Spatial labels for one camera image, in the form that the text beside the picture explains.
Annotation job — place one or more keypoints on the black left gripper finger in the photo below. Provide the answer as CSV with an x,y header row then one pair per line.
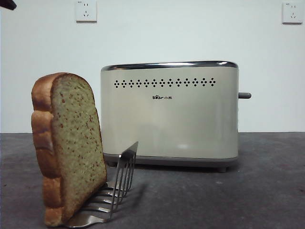
x,y
7,3

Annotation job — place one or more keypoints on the brown bread slice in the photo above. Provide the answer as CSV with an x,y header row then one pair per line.
x,y
76,143

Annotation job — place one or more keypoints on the grey toaster lever knob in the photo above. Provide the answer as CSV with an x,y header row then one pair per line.
x,y
245,95

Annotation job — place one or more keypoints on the steel toast rack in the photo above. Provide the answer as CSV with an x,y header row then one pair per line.
x,y
125,157

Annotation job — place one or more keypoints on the cream two-slot toaster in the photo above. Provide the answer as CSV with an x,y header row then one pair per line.
x,y
171,119

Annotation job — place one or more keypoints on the white wall socket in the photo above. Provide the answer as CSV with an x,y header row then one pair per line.
x,y
86,11
290,13

